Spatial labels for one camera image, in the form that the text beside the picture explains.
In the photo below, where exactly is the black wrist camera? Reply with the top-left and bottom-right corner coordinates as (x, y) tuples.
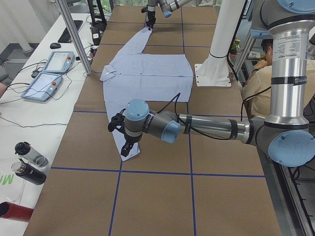
(108, 109), (125, 134)

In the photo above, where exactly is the light blue striped shirt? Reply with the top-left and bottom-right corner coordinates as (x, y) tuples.
(101, 28), (193, 161)

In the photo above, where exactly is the red bottle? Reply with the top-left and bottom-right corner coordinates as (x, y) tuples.
(0, 202), (33, 222)

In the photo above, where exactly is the lower teach pendant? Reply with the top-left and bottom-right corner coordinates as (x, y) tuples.
(21, 72), (63, 102)

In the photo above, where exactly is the seated person beige shirt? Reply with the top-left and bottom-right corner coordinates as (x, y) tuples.
(241, 39), (315, 118)

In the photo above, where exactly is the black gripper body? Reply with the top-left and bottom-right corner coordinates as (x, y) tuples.
(122, 130), (143, 150)
(146, 17), (156, 28)

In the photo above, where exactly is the teach pendant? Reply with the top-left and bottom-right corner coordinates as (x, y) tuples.
(42, 51), (75, 74)
(21, 72), (63, 102)

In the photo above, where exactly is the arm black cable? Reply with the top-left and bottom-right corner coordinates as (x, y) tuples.
(157, 92), (195, 135)

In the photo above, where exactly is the black keyboard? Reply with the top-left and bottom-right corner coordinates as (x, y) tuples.
(57, 20), (84, 44)

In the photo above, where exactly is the black water bottle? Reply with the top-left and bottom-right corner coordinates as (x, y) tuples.
(11, 161), (46, 185)

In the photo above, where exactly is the upper teach pendant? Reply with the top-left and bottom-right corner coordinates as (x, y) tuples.
(42, 51), (75, 74)

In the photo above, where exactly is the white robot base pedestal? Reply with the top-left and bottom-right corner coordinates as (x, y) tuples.
(194, 0), (246, 87)

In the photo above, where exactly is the clear water bottle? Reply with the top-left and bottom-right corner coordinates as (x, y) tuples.
(15, 142), (49, 168)

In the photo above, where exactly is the black monitor stand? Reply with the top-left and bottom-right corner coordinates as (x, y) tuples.
(87, 0), (107, 32)

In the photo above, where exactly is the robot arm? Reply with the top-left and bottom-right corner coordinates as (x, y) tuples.
(141, 0), (190, 30)
(118, 0), (315, 167)

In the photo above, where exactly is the aluminium frame post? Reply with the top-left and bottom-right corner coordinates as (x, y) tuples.
(55, 0), (92, 75)

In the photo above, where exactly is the black computer mouse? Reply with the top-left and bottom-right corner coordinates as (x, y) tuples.
(50, 42), (61, 49)

